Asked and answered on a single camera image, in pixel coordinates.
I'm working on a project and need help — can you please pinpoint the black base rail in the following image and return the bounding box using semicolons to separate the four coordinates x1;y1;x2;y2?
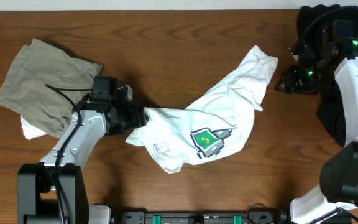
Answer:
110;203;291;224

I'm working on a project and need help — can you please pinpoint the folded olive green garment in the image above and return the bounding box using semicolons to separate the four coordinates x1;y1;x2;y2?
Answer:
0;39;103;138

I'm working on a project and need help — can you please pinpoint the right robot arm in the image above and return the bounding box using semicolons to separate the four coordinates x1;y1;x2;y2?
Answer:
275;19;358;223

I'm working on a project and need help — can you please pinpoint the black garment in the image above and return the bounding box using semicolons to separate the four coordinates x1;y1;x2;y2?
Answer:
297;4;358;146

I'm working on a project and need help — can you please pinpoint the white printed t-shirt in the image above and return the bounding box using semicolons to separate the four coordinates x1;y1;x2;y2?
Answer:
126;45;278;174

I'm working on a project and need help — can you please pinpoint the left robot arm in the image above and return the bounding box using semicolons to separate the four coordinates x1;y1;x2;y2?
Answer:
17;76;149;224

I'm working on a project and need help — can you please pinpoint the folded white garment underneath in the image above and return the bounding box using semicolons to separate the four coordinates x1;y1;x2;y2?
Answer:
21;117;47;140

